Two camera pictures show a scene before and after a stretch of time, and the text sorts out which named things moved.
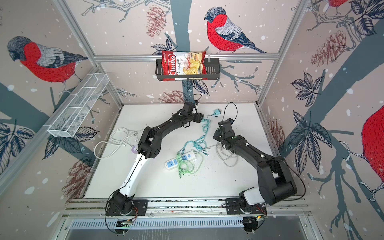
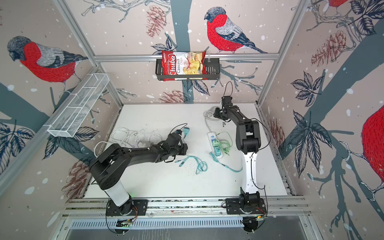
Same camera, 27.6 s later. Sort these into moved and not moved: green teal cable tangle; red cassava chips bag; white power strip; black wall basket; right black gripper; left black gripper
Moved: white power strip; green teal cable tangle; right black gripper; left black gripper
Not moved: black wall basket; red cassava chips bag
